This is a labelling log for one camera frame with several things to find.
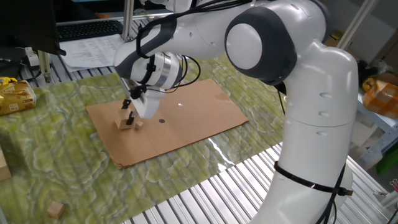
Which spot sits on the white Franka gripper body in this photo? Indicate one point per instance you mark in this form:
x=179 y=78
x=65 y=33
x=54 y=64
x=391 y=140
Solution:
x=147 y=104

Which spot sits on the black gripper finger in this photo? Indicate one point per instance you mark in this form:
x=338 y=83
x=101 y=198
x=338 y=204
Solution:
x=131 y=118
x=126 y=104

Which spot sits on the small wooden block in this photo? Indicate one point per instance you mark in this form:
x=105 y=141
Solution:
x=139 y=125

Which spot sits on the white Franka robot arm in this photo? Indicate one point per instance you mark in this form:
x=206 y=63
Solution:
x=311 y=140

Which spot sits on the medium wooden block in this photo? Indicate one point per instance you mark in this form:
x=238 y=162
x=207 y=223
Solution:
x=56 y=210

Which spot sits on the brown cardboard sheet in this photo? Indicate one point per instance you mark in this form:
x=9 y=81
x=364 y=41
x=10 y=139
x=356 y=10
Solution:
x=202 y=109

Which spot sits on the white printed papers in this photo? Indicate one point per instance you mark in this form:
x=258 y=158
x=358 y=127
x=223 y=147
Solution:
x=90 y=53

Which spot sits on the black keyboard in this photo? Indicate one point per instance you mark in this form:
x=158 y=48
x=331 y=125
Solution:
x=88 y=30

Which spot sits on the green marble pattern mat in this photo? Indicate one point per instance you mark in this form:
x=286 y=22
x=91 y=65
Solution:
x=62 y=171

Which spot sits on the golden snack bag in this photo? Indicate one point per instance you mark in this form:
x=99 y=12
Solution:
x=15 y=96

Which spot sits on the black monitor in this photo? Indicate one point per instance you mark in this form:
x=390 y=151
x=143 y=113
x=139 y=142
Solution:
x=28 y=25

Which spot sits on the tan wooden box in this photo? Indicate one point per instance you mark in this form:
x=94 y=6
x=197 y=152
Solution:
x=3 y=166

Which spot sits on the orange checked bag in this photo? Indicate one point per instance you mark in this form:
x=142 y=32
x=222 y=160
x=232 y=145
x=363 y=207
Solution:
x=384 y=98

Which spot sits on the green box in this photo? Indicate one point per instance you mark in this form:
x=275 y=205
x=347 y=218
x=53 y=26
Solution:
x=388 y=161

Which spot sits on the binder clip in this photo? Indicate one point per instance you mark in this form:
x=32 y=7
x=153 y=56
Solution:
x=394 y=185

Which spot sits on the short aluminium post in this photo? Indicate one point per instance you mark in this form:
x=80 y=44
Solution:
x=44 y=67

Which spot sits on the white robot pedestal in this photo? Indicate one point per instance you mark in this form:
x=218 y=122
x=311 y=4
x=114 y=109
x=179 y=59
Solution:
x=180 y=4

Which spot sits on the aluminium profile post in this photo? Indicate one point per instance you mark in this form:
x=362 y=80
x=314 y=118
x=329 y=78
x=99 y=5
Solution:
x=357 y=23

